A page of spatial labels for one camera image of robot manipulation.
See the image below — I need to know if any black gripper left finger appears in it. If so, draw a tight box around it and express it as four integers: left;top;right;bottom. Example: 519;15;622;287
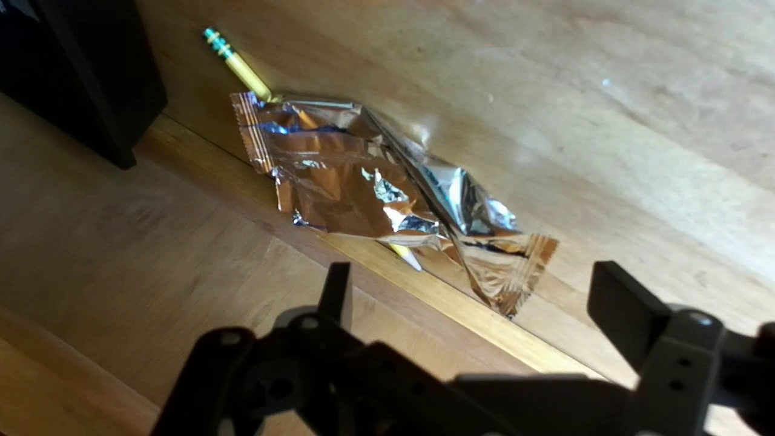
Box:
318;261;352;326

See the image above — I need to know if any black object on desk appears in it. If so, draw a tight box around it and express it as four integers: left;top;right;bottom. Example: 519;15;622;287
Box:
0;0;168;168

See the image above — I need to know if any yellow pencil with green end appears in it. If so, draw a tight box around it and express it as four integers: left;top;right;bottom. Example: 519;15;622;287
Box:
200;27;273;101

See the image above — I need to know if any silver foil wrapper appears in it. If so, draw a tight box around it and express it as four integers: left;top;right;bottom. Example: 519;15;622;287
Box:
233;91;557;318

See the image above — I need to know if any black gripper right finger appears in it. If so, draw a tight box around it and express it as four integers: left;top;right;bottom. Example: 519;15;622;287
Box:
586;261;674;379

